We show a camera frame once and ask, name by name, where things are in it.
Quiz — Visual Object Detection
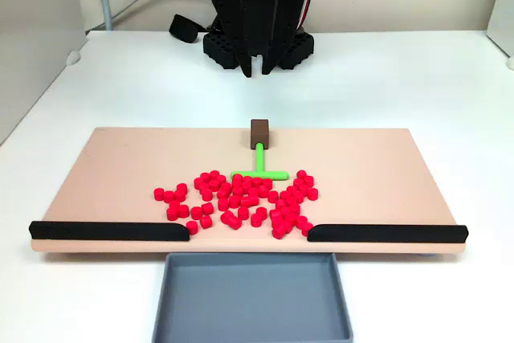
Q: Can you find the green tool brown handle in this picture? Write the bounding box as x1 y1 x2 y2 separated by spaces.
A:
230 119 290 181

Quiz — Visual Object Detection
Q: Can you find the black edge rail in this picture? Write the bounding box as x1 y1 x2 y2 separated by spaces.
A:
307 223 470 244
28 220 190 243

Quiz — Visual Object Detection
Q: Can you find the beige board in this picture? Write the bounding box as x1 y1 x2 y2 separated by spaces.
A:
30 126 467 255

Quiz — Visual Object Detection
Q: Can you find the white panel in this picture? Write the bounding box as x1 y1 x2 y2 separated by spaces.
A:
485 0 514 59

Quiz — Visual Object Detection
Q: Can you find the white cabinet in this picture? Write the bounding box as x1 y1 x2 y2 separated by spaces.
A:
0 0 88 147

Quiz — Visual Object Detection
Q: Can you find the grey tray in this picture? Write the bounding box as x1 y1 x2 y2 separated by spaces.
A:
151 252 354 343

